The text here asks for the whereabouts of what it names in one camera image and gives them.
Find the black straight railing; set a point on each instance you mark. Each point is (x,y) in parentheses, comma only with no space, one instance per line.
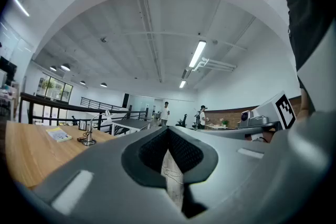
(101,105)

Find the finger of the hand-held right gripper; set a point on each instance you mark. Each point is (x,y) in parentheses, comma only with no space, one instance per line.
(231,133)

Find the white ceiling pipes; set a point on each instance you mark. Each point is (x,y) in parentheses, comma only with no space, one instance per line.
(215,64)

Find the wall tube light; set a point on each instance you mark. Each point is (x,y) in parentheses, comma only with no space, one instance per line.
(21,6)

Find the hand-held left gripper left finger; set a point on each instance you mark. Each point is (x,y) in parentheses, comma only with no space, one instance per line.
(105,165)

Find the black monitor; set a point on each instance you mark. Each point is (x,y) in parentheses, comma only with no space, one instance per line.
(8,69)

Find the person's right forearm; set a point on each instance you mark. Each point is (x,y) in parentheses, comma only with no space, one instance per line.
(306,105)

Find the person's black shirt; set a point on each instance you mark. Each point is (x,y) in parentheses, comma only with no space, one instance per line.
(307,8)

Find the yellow book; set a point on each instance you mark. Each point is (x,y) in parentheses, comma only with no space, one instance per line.
(59,134)

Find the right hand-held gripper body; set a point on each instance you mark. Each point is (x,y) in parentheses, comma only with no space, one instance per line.
(284,110)

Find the black curved railing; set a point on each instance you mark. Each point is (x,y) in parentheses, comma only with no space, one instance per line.
(52,106)

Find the tall glass window front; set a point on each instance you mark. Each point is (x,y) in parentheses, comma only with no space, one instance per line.
(53,89)

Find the gray table white legs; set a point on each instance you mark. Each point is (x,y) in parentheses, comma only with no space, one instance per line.
(130,124)

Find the black swivel office chair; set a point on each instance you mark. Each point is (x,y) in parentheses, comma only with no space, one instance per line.
(182,121)

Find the small green plant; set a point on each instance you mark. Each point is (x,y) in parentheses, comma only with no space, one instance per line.
(225,122)

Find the black camera tripod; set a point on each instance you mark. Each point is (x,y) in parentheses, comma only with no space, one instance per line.
(197,120)

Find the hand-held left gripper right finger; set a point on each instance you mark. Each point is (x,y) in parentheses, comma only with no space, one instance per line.
(249,170)

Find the long ceiling tube light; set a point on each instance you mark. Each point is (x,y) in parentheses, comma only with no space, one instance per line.
(197,53)
(182,84)

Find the silver gripper camera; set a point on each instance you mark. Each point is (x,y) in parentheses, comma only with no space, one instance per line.
(248,116)

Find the black pillar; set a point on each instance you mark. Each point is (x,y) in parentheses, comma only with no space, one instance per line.
(126,100)

